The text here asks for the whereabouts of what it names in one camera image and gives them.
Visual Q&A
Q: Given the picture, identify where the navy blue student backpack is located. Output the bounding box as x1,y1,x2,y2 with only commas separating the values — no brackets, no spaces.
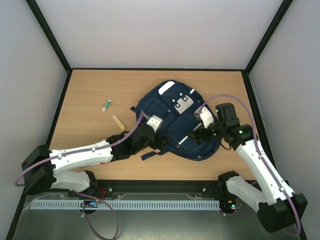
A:
130,80,221,161

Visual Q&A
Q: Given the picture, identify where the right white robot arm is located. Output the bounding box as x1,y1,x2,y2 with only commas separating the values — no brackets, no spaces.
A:
192,103,308,233

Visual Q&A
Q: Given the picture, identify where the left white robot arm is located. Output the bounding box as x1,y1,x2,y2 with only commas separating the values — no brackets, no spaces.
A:
21,121,160,195

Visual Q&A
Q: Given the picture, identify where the yellow highlighter pen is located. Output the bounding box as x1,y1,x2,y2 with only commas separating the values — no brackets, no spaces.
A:
111,114,127,131

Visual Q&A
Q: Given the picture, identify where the green capped glue stick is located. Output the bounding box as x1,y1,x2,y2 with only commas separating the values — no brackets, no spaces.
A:
101,99,112,112

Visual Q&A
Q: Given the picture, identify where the right controller circuit board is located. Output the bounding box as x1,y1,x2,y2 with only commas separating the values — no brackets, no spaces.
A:
219,198,243,210

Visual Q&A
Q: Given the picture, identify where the controller circuit board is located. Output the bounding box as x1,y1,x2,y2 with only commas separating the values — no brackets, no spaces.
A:
219,198,243,210
79,199,103,209

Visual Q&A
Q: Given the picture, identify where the left controller circuit board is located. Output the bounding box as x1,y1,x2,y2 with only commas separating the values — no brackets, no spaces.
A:
79,199,103,209

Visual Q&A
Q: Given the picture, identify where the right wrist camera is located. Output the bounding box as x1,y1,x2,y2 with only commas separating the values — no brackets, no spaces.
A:
194,106,215,129

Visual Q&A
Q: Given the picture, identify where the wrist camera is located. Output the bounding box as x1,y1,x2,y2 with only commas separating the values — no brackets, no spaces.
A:
194,106,215,129
146,115,163,133

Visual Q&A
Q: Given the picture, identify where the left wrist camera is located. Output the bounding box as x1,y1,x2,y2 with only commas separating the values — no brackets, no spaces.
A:
146,115,163,133

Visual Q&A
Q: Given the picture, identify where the light blue slotted cable duct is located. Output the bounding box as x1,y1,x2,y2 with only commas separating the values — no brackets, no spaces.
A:
30,199,220,211

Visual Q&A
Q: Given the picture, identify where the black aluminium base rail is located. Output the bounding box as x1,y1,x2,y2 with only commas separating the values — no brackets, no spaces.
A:
24,179,291,201

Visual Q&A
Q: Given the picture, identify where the black enclosure frame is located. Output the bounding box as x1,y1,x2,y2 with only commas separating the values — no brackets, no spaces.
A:
5,0,308,240

